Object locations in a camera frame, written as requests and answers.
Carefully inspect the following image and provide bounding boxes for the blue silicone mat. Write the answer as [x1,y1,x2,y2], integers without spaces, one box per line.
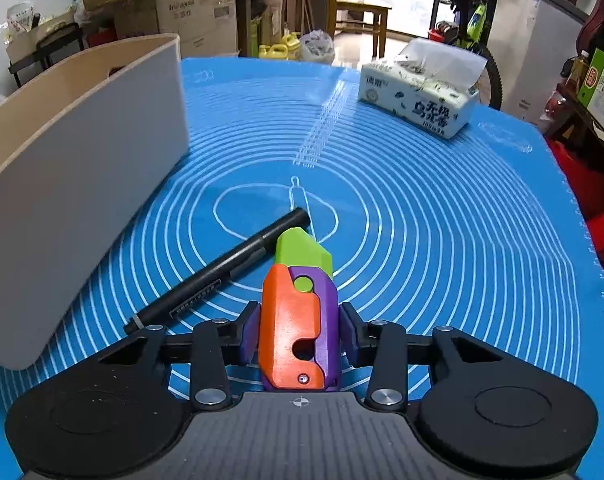
[0,55,604,480]

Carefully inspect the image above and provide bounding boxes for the red plastic crate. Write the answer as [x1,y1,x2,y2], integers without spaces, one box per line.
[544,136,604,262]

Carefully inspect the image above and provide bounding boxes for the beige storage bin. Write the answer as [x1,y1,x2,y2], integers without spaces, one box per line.
[0,33,191,372]

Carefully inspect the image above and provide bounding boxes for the black marker pen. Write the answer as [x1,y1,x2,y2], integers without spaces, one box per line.
[123,208,311,336]

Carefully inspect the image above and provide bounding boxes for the green black bicycle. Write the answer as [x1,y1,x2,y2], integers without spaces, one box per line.
[431,0,504,111]

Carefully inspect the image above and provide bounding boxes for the grey plastic bag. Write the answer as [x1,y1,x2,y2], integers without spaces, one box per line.
[299,29,336,65]

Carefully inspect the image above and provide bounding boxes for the orange purple green toy knife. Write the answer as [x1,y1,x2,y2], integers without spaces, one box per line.
[258,227,341,392]

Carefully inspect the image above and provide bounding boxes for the small brown cardboard box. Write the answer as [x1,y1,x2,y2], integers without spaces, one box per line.
[113,0,159,39]

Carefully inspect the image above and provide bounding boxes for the white tissue pack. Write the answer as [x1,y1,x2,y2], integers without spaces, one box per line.
[357,37,489,141]

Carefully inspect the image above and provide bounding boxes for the orange drink bottle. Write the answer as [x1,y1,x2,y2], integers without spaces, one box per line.
[564,55,591,92]

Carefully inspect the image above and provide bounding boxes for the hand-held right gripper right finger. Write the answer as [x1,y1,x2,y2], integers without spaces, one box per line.
[338,301,504,410]

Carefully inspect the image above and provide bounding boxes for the green carton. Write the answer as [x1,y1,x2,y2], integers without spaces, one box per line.
[576,48,604,122]

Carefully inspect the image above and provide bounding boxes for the large printed cardboard box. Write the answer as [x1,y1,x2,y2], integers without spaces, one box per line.
[154,0,239,59]

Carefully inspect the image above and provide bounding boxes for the white snack bag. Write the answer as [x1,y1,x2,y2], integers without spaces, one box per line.
[6,2,36,37]

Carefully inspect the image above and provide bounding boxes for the open cardboard box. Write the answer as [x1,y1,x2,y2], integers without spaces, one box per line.
[4,10,81,64]

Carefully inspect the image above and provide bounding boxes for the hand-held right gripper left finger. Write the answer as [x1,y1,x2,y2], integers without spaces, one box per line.
[97,301,261,410]

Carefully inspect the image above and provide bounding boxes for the white chest freezer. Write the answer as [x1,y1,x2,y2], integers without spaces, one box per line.
[487,0,591,126]

